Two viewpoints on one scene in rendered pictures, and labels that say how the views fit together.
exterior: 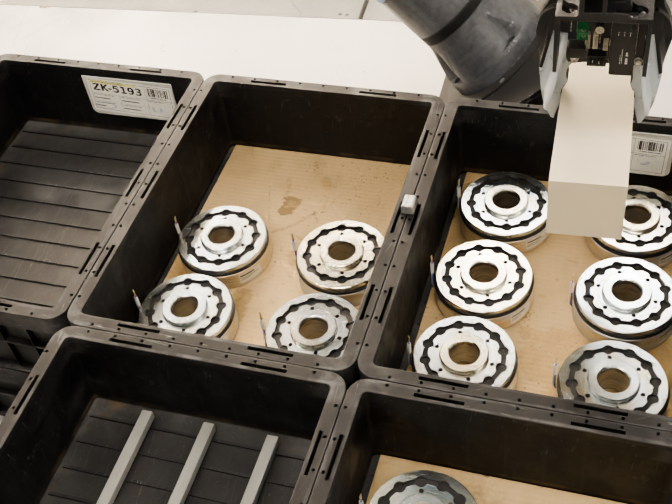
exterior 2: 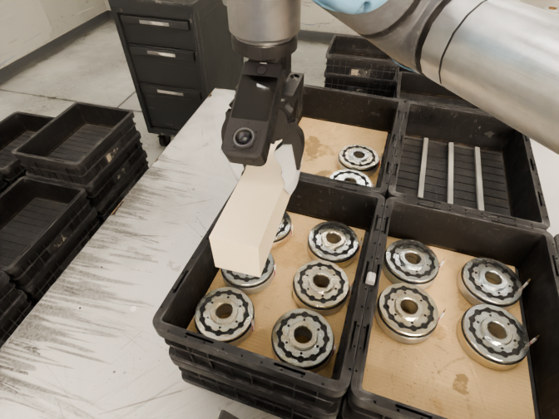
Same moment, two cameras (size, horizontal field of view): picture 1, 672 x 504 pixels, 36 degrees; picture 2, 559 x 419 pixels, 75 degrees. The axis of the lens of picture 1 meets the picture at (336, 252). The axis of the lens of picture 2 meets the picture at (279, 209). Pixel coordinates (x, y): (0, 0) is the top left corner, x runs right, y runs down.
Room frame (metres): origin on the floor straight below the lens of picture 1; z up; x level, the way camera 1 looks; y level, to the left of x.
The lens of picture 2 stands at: (1.06, -0.26, 1.44)
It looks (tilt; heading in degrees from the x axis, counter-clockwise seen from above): 46 degrees down; 175
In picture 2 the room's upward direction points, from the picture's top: straight up
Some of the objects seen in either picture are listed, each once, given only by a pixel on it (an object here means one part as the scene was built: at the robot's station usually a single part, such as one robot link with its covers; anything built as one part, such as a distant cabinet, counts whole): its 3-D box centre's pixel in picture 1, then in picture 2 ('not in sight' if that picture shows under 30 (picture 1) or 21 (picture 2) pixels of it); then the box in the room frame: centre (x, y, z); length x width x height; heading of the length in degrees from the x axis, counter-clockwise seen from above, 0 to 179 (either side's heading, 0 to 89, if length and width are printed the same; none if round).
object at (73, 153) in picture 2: not in sight; (96, 172); (-0.28, -0.98, 0.37); 0.40 x 0.30 x 0.45; 160
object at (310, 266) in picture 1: (342, 254); (408, 308); (0.76, -0.01, 0.86); 0.10 x 0.10 x 0.01
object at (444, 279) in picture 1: (483, 276); (321, 283); (0.70, -0.15, 0.86); 0.10 x 0.10 x 0.01
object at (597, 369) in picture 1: (613, 381); not in sight; (0.54, -0.24, 0.86); 0.05 x 0.05 x 0.01
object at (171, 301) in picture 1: (184, 307); (492, 278); (0.72, 0.17, 0.86); 0.05 x 0.05 x 0.01
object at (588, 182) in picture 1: (595, 114); (264, 193); (0.68, -0.25, 1.07); 0.24 x 0.06 x 0.06; 160
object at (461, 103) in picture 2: not in sight; (427, 130); (-0.48, 0.65, 0.37); 0.40 x 0.30 x 0.45; 70
